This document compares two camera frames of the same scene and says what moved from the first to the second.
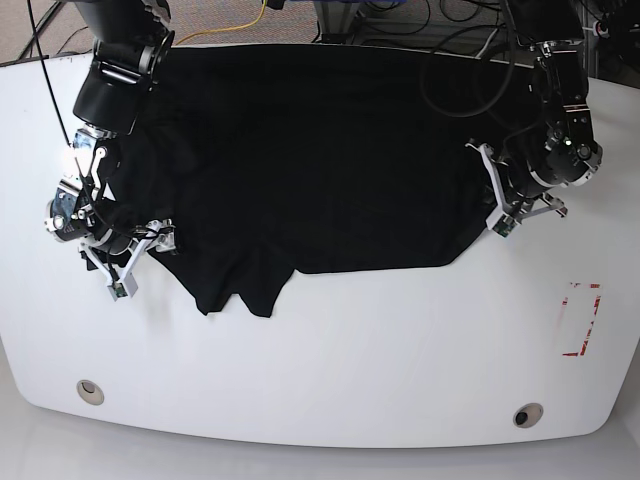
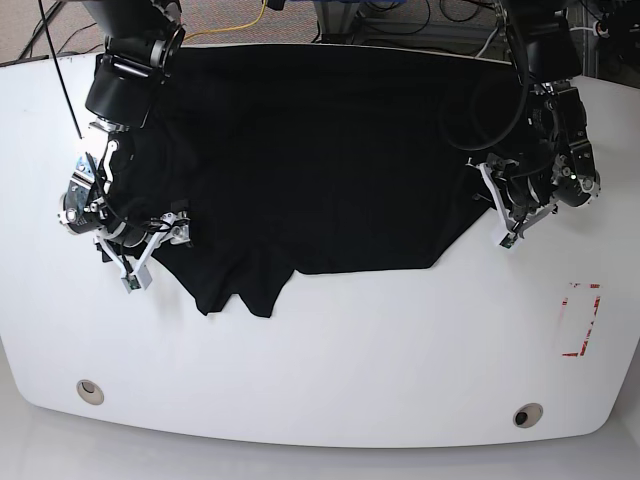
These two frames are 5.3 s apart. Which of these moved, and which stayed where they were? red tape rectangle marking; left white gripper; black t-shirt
Moved: left white gripper
Stayed: black t-shirt; red tape rectangle marking
